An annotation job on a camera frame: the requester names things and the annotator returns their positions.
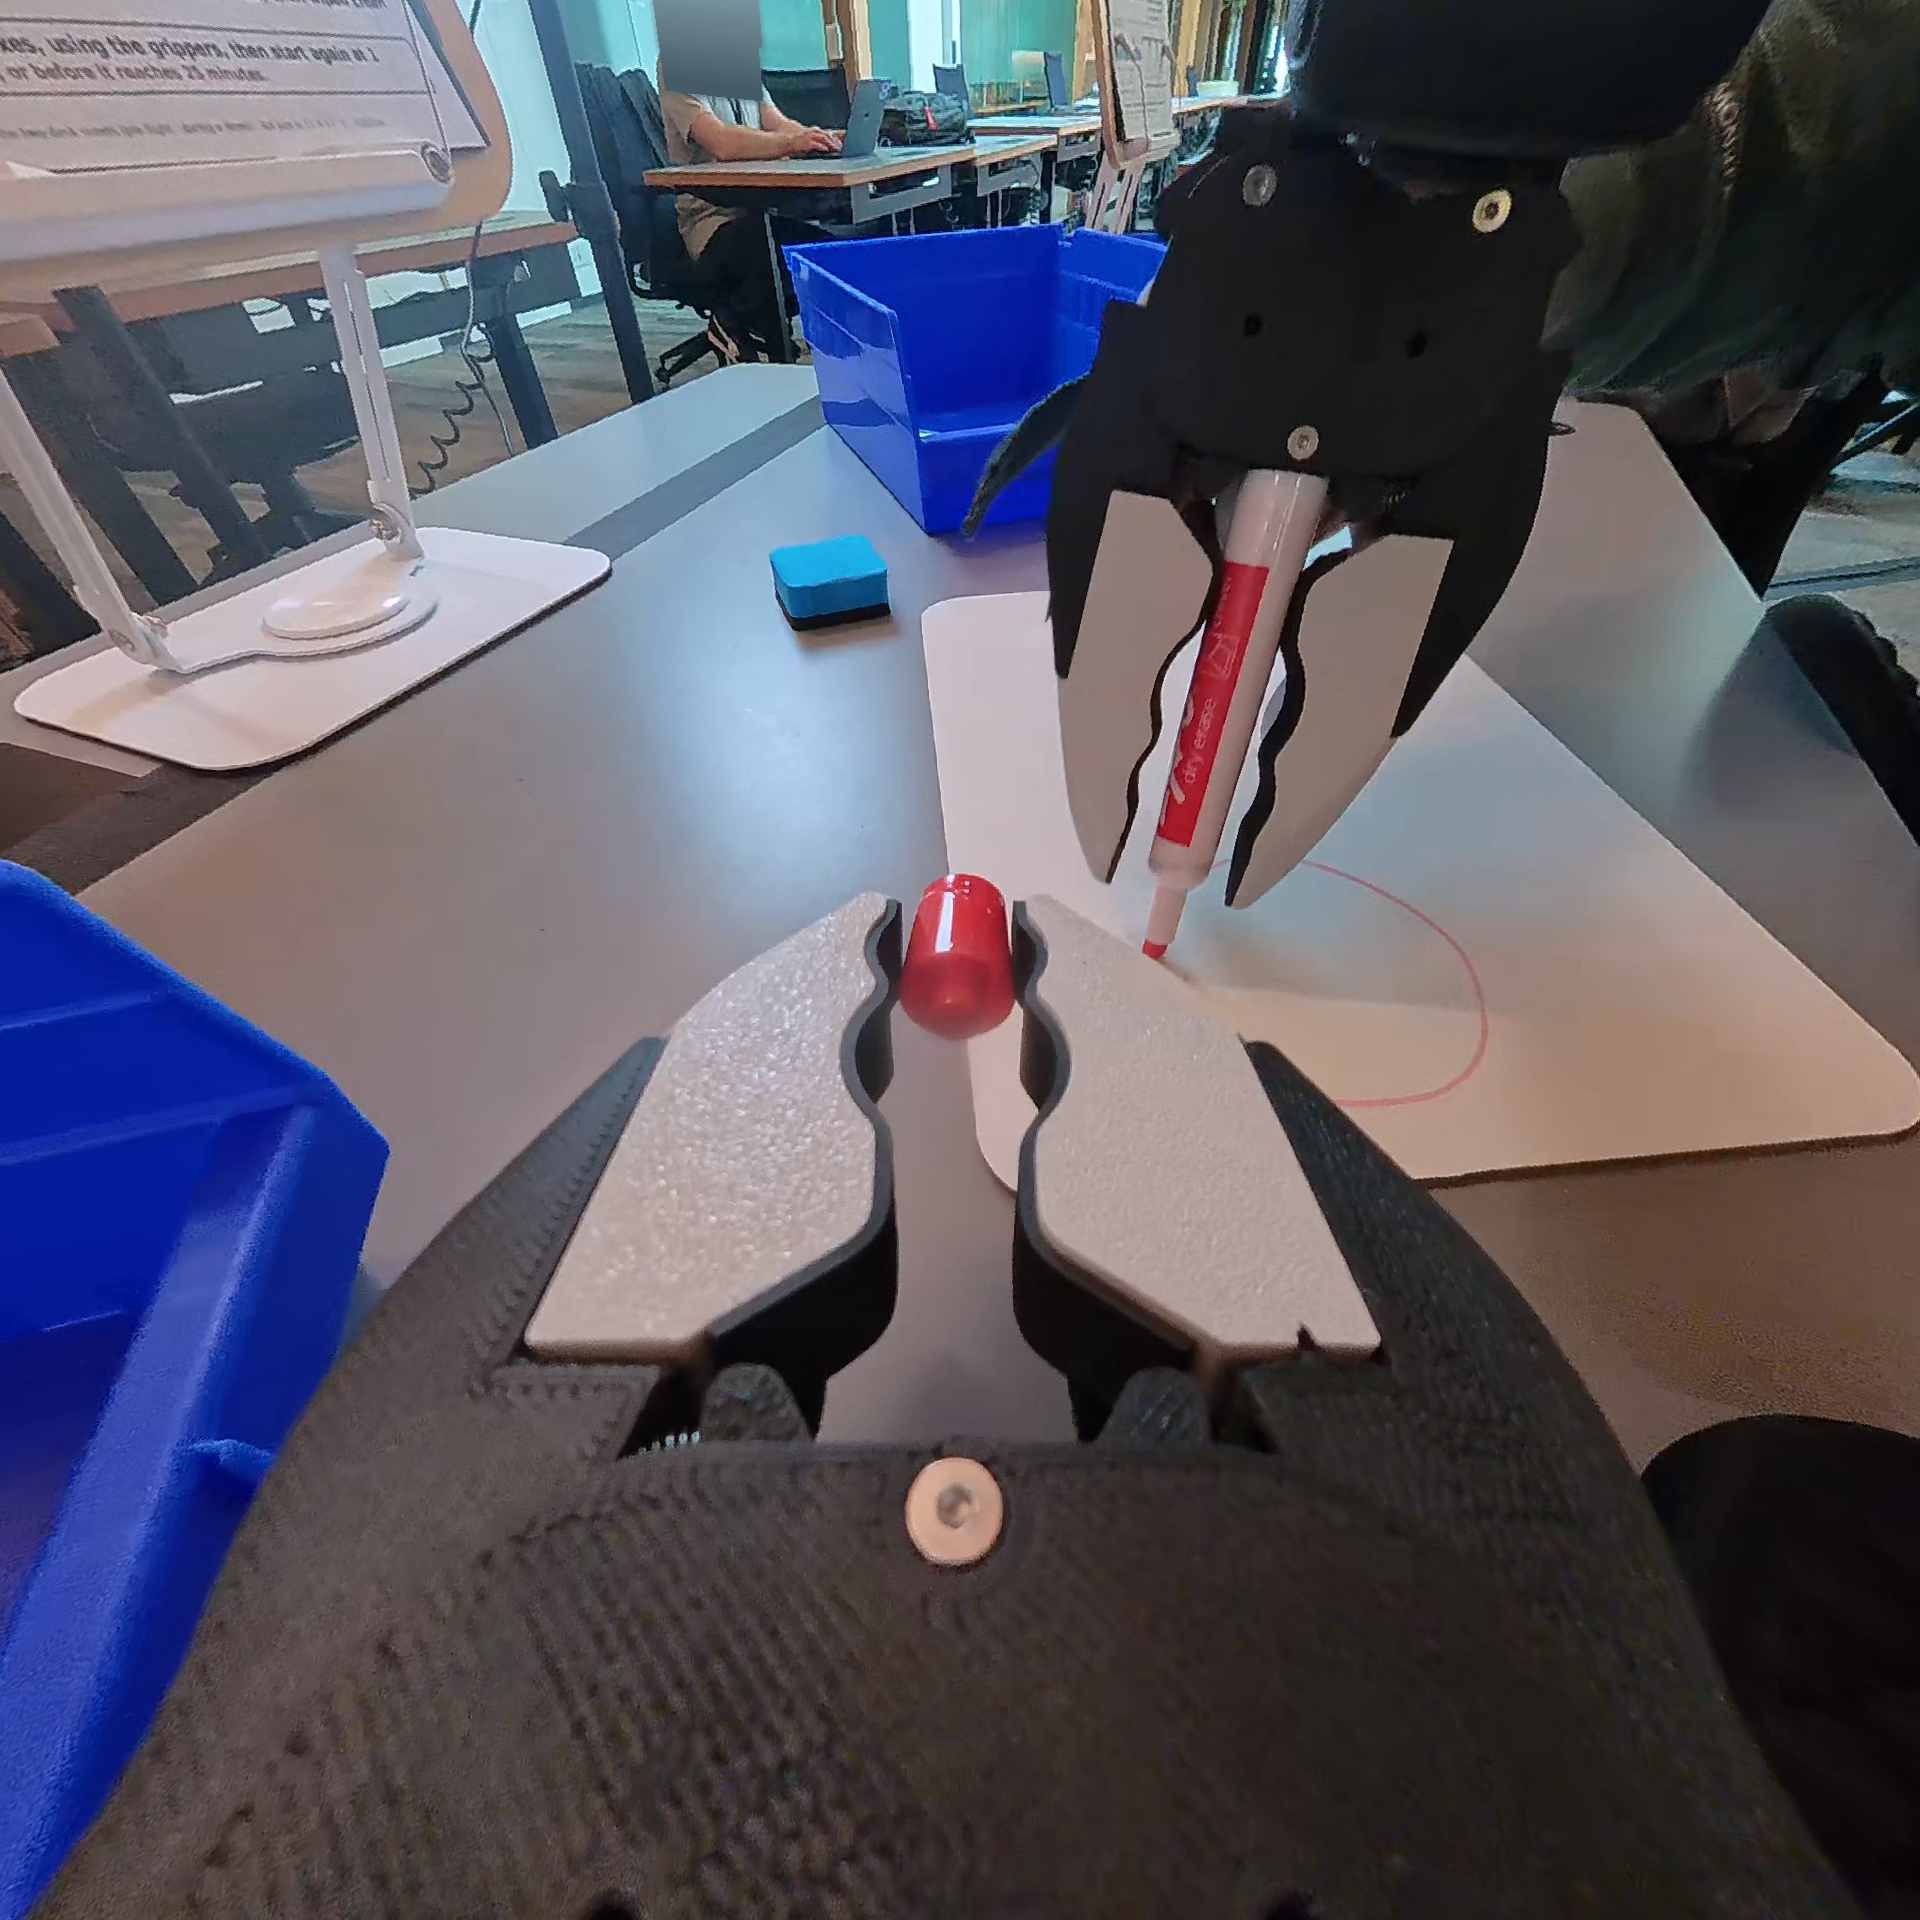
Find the blue plastic bin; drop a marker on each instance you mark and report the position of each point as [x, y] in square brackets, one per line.
[944, 360]
[137, 1349]

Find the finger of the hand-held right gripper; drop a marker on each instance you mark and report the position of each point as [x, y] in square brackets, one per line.
[1126, 660]
[1350, 689]

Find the white whiteboard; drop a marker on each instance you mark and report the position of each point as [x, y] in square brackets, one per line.
[1679, 931]

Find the blue whiteboard eraser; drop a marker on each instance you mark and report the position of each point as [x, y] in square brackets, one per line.
[831, 580]

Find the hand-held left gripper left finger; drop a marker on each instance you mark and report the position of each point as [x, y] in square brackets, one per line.
[719, 1200]

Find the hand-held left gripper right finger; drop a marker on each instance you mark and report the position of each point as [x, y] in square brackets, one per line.
[1187, 1200]

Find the wooden office table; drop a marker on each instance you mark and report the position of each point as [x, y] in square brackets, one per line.
[871, 164]

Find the red marker cap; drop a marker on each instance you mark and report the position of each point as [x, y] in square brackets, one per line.
[963, 954]

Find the black office chair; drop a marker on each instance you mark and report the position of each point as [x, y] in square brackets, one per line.
[676, 227]

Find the red dry-erase marker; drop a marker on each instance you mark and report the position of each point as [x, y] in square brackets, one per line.
[1226, 689]

